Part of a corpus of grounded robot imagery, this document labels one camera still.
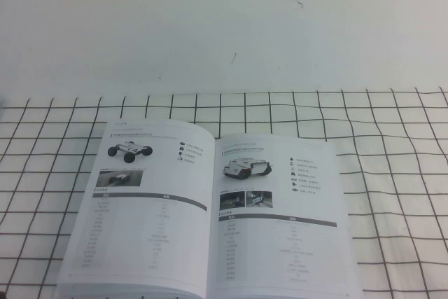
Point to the white product manual book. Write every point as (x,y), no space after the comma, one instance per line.
(157,215)

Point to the white black-grid tablecloth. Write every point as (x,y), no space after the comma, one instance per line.
(385,173)

